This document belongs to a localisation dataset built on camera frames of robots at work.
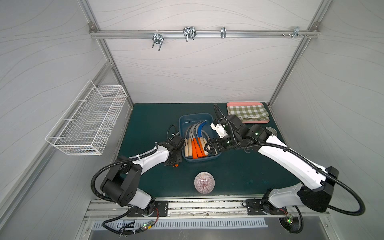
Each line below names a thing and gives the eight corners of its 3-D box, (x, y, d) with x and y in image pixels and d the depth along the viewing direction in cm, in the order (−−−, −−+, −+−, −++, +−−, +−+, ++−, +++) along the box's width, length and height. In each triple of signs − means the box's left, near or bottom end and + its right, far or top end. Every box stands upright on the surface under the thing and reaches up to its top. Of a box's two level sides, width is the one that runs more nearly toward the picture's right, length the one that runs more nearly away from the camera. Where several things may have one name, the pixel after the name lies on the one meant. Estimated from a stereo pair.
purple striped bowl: (194, 193, 79) (194, 191, 76) (194, 174, 85) (194, 171, 82) (214, 193, 79) (215, 191, 76) (213, 174, 85) (214, 171, 82)
